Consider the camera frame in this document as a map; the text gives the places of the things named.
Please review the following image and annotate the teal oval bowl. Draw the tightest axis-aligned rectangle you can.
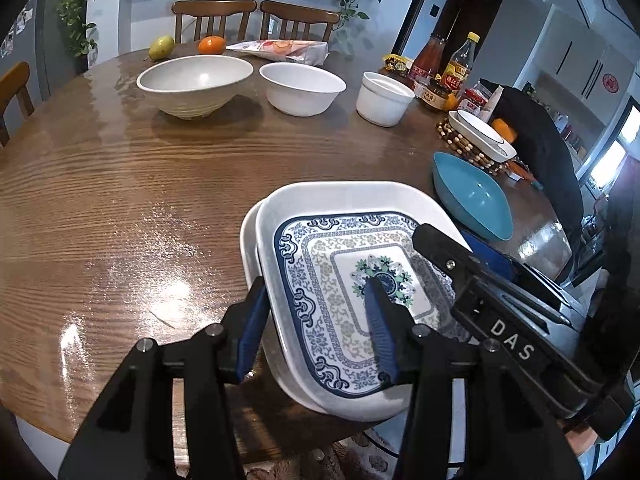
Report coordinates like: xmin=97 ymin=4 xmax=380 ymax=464
xmin=432 ymin=151 xmax=515 ymax=242

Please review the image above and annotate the brown sauce jar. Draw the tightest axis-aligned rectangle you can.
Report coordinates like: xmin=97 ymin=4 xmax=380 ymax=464
xmin=418 ymin=79 xmax=455 ymax=112

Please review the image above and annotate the black bag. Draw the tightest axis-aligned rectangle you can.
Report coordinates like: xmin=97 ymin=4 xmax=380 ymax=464
xmin=480 ymin=79 xmax=585 ymax=281

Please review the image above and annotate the blue patterned square plate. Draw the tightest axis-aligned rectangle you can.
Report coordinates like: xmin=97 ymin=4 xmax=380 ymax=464
xmin=272 ymin=210 xmax=473 ymax=393
xmin=255 ymin=181 xmax=476 ymax=423

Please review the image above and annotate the trailing green plant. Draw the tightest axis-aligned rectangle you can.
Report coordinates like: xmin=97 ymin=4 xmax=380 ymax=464
xmin=332 ymin=0 xmax=381 ymax=56

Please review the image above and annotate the medium white bowl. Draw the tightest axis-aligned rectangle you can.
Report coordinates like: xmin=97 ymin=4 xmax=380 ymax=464
xmin=258 ymin=62 xmax=347 ymax=117

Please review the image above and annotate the small orange fruit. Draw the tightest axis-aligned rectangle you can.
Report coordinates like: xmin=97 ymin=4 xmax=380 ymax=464
xmin=490 ymin=118 xmax=517 ymax=145

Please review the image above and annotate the red-labelled clear jar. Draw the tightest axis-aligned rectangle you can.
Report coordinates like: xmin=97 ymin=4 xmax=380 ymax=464
xmin=457 ymin=80 xmax=493 ymax=116

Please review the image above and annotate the white tube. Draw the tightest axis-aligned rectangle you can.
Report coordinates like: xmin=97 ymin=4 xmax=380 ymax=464
xmin=484 ymin=85 xmax=505 ymax=118

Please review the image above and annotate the red ketchup bottle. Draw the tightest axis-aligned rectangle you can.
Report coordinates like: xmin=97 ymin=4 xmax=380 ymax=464
xmin=407 ymin=34 xmax=447 ymax=92

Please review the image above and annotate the white snack bag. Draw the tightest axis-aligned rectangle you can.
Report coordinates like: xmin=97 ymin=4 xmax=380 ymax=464
xmin=225 ymin=39 xmax=329 ymax=66

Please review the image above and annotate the yellow-capped vinegar bottle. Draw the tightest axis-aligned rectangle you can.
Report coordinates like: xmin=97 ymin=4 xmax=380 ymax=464
xmin=440 ymin=31 xmax=481 ymax=93

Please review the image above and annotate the wooden beaded trivet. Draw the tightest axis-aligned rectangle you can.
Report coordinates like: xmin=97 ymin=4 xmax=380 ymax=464
xmin=436 ymin=117 xmax=506 ymax=177

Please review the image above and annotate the wooden chair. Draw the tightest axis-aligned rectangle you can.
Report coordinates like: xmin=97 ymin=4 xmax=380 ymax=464
xmin=0 ymin=61 xmax=36 ymax=147
xmin=171 ymin=0 xmax=258 ymax=45
xmin=259 ymin=0 xmax=341 ymax=43

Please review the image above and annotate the hanging green plant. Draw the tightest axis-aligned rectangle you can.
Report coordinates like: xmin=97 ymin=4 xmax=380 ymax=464
xmin=54 ymin=0 xmax=98 ymax=61

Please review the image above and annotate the dark wooden door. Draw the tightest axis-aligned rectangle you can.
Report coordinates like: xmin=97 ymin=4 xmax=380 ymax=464
xmin=400 ymin=0 xmax=505 ymax=61

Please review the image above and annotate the green pear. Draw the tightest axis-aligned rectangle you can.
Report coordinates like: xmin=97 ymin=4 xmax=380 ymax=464
xmin=148 ymin=35 xmax=176 ymax=61

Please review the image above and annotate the small orange packet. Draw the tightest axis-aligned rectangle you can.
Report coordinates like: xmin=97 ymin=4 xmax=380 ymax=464
xmin=505 ymin=160 xmax=538 ymax=183

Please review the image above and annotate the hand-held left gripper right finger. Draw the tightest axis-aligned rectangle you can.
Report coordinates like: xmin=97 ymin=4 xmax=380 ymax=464
xmin=362 ymin=277 xmax=586 ymax=480

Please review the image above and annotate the small white cup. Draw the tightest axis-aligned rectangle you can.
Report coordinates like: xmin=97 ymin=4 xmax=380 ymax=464
xmin=355 ymin=72 xmax=416 ymax=127

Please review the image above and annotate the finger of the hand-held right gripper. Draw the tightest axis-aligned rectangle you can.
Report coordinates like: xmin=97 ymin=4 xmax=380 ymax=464
xmin=411 ymin=223 xmax=479 ymax=282
xmin=459 ymin=230 xmax=583 ymax=326

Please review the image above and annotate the yellow snack packet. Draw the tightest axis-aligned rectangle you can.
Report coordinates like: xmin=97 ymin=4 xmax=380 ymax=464
xmin=378 ymin=53 xmax=416 ymax=78

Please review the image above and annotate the large white bowl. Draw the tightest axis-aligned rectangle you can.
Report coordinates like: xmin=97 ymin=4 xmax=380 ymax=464
xmin=136 ymin=55 xmax=255 ymax=121

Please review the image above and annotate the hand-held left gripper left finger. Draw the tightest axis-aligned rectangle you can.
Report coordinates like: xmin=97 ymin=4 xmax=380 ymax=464
xmin=57 ymin=275 xmax=273 ymax=480

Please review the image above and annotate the white wall cabinet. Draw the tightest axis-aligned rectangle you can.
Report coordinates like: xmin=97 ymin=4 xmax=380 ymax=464
xmin=515 ymin=5 xmax=640 ymax=131

